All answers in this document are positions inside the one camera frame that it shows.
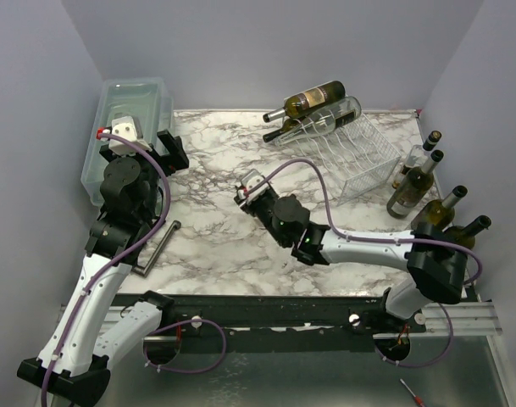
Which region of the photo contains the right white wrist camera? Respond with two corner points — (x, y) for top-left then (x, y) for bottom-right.
(235, 169), (270, 205)

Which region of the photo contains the red handled screwdriver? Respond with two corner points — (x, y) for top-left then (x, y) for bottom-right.
(399, 379), (425, 407)

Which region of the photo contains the clear plastic storage bin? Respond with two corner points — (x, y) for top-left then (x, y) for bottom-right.
(80, 77), (174, 208)

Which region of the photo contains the small black metal stand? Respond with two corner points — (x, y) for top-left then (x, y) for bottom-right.
(131, 220), (181, 278)

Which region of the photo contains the dark green front bottle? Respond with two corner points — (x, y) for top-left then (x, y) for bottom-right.
(444, 215), (491, 249)

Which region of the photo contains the green bottle silver foil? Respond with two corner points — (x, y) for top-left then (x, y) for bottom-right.
(410, 185), (468, 230)

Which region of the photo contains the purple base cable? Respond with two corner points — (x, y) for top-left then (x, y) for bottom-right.
(374, 303), (456, 370)
(143, 316), (227, 375)

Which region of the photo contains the clear bottle black cap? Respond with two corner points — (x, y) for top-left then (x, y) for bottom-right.
(392, 131), (442, 189)

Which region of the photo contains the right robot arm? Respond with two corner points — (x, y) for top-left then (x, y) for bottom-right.
(234, 190), (468, 332)

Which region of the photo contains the wine bottle on rack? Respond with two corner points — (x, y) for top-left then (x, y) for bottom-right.
(263, 81), (346, 123)

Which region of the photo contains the white wire wine rack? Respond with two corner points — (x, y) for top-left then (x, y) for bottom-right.
(278, 113), (400, 204)

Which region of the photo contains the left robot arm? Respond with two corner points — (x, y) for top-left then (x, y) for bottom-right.
(17, 128), (189, 406)

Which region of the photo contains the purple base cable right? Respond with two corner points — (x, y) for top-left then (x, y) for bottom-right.
(374, 303), (456, 370)

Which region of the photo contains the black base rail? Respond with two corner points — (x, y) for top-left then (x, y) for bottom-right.
(113, 287), (428, 355)

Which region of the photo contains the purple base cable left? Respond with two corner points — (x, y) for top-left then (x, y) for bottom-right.
(143, 316), (227, 375)

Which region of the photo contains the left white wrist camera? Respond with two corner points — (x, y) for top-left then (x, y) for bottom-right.
(96, 115), (152, 156)

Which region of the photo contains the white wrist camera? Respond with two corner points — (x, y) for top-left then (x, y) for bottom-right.
(96, 115), (152, 156)
(235, 169), (270, 205)

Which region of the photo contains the green bottle with cream label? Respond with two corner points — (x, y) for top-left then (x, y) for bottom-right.
(386, 150), (444, 219)

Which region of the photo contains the tall clear glass bottle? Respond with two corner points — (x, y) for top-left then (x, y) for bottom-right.
(273, 96), (362, 146)

